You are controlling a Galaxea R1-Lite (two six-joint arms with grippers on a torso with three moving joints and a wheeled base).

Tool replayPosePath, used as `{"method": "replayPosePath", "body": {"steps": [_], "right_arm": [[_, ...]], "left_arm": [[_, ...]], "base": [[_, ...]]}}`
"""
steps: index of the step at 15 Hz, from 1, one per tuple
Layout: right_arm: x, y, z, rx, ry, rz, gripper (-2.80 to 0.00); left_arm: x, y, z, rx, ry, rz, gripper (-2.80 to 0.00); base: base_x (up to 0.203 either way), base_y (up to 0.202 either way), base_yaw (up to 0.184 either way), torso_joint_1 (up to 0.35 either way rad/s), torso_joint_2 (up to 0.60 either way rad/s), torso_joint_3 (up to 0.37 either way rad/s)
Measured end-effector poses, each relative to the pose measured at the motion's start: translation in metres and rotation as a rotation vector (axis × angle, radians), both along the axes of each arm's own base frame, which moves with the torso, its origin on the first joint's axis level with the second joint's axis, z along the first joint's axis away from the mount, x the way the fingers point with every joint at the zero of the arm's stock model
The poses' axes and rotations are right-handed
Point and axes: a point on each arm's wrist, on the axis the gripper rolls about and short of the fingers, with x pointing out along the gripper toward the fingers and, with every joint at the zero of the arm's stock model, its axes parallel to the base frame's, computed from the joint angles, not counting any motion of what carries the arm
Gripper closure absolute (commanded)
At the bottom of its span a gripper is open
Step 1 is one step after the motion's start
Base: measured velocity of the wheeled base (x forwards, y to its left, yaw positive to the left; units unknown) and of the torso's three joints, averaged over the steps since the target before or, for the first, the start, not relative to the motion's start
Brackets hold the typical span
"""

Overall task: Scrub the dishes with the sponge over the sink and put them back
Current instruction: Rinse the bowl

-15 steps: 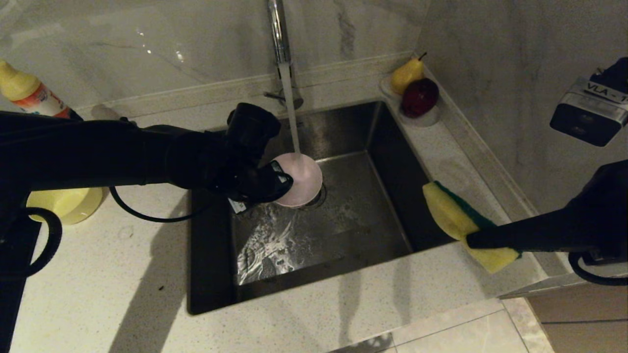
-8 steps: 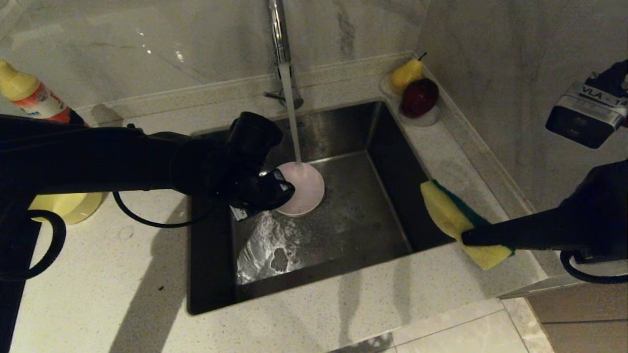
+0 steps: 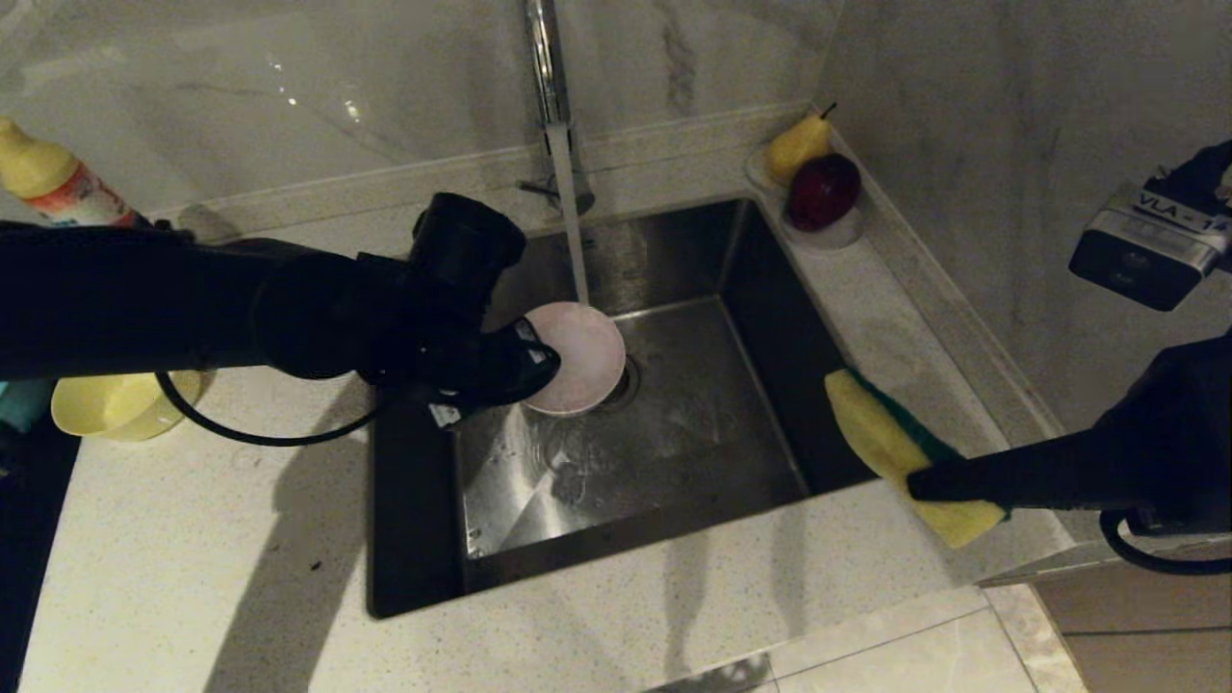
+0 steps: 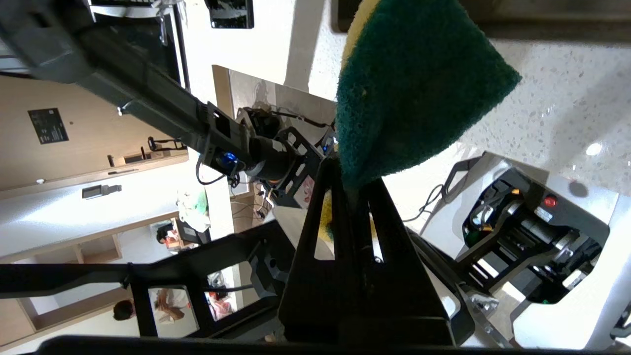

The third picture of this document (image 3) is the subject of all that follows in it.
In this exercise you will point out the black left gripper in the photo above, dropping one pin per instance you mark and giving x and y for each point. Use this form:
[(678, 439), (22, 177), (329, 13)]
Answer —
[(452, 371)]

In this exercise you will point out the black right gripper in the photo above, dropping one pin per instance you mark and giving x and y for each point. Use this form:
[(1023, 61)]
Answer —
[(1184, 443)]

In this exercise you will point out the pink plastic bowl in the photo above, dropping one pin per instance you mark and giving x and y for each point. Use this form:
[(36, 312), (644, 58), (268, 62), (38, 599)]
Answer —
[(582, 356)]

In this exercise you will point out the green yellow sponge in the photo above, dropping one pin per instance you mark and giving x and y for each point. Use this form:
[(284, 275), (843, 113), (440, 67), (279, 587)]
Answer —
[(876, 433)]

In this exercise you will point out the chrome faucet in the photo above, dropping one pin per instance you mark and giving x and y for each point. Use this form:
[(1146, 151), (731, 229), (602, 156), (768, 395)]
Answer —
[(544, 67)]

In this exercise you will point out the yellow plastic bowl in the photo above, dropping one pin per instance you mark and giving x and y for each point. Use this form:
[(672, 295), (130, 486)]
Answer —
[(115, 409)]

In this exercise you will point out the blue plastic bowl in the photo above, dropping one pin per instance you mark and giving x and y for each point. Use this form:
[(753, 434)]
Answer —
[(24, 404)]

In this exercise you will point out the orange detergent bottle yellow cap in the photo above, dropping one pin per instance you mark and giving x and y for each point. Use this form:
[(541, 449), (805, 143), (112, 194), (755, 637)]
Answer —
[(48, 183)]

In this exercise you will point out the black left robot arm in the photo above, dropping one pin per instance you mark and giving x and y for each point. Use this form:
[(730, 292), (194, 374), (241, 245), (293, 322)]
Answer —
[(144, 298)]

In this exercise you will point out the stainless steel sink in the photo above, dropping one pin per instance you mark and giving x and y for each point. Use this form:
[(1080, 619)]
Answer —
[(722, 433)]

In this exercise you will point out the round metal drain strainer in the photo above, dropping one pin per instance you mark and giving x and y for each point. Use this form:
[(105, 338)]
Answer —
[(630, 380)]

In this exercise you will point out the running water stream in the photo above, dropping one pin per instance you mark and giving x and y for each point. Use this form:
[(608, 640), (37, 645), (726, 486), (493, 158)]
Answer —
[(576, 241)]

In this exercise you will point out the small white dish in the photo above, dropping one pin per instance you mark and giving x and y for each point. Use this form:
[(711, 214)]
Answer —
[(830, 238)]

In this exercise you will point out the dark red apple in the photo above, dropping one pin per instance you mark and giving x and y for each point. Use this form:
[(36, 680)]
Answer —
[(821, 192)]

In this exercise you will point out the yellow pear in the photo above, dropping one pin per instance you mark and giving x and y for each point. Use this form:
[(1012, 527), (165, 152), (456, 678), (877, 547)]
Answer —
[(794, 147)]

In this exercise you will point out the black induction cooktop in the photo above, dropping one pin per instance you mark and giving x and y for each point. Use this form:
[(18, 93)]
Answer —
[(29, 577)]

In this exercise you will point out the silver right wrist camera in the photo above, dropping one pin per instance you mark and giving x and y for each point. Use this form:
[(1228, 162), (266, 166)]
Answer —
[(1141, 255)]

